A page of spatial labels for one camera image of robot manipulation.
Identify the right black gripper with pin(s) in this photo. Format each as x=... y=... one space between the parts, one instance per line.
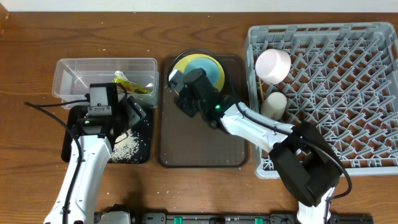
x=183 y=105

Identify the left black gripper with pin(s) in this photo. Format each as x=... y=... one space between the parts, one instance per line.
x=133 y=108

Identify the light blue bowl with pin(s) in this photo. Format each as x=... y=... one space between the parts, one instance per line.
x=211 y=68

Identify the green orange snack wrapper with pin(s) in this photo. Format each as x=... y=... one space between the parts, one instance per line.
x=130 y=86

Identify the yellow plate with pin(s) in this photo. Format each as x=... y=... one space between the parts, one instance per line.
x=180 y=65

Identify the rice pile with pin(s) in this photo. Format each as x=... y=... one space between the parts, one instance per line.
x=129 y=148

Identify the wooden chopstick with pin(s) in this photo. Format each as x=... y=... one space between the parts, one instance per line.
x=261 y=90

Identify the white cup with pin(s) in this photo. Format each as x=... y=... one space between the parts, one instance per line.
x=274 y=106

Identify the white bowl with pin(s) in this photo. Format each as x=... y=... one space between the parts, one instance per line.
x=272 y=66

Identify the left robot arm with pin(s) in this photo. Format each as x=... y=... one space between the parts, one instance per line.
x=90 y=143

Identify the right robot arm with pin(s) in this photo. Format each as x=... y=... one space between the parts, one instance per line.
x=306 y=164

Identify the black waste tray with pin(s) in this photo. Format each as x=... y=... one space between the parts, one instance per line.
x=144 y=127

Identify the grey plastic dishwasher rack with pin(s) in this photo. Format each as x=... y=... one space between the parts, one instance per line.
x=343 y=79

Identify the dark brown serving tray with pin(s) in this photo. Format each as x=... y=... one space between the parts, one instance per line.
x=186 y=142

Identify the clear plastic bin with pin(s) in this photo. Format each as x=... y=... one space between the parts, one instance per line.
x=73 y=77

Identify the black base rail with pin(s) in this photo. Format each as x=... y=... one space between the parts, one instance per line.
x=119 y=214

